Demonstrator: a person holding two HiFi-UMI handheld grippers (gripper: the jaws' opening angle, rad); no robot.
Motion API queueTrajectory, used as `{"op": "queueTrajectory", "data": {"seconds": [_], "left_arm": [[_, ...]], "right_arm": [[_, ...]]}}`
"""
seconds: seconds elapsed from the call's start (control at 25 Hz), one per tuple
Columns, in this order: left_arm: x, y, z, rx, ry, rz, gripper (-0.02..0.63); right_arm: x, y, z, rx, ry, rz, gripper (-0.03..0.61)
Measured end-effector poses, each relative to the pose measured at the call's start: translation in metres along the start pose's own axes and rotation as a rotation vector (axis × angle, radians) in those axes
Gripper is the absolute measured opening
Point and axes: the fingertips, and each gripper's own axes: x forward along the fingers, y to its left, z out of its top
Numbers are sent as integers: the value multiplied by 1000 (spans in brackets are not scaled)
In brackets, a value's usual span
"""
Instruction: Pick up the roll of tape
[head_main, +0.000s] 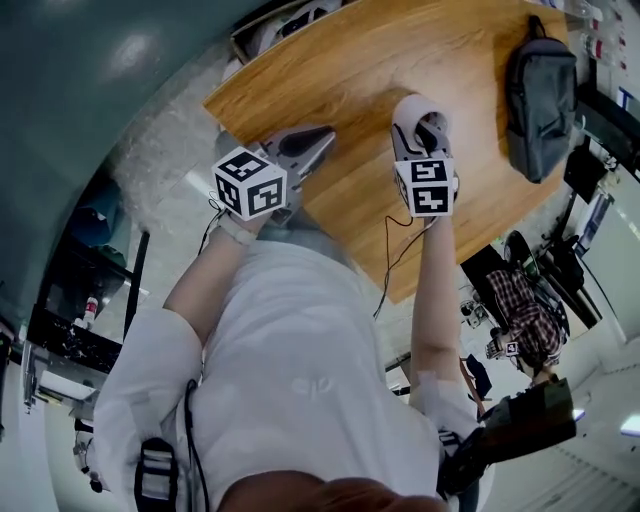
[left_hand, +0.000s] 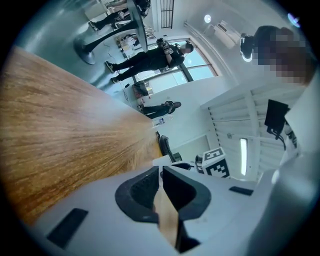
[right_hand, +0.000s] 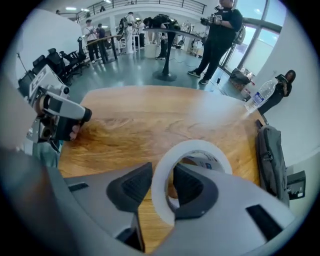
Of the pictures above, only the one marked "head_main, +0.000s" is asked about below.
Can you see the person's right forearm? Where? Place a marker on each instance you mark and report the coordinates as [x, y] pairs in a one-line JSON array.
[[435, 300]]

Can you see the black box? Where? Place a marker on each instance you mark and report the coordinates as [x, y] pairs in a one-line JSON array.
[[585, 172]]

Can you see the teal bucket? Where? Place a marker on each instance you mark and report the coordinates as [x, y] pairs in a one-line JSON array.
[[100, 235]]

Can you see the white tray machine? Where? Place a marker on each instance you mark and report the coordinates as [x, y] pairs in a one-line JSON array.
[[65, 387]]

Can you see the person's white shirt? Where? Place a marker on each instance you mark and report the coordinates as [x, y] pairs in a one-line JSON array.
[[300, 375]]

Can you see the white tape roll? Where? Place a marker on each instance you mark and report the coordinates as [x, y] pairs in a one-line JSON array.
[[407, 110]]

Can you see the white wristband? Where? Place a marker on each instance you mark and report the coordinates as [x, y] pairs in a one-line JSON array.
[[235, 232]]

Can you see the gray sling bag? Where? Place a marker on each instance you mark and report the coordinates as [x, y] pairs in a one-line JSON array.
[[542, 100]]

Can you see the row of clear bottles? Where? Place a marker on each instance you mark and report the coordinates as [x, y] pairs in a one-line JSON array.
[[597, 47]]

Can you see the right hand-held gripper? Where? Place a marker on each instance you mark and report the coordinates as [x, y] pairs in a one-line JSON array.
[[430, 187]]

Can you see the small red label bottle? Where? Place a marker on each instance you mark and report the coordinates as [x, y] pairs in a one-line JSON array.
[[91, 311]]

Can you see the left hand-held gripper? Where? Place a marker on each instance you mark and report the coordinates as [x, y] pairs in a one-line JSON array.
[[250, 185]]

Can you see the black speckled table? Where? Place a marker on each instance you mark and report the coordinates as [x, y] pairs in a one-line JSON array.
[[65, 345]]

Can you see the person's left forearm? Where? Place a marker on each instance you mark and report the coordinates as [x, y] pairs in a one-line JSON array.
[[215, 280]]

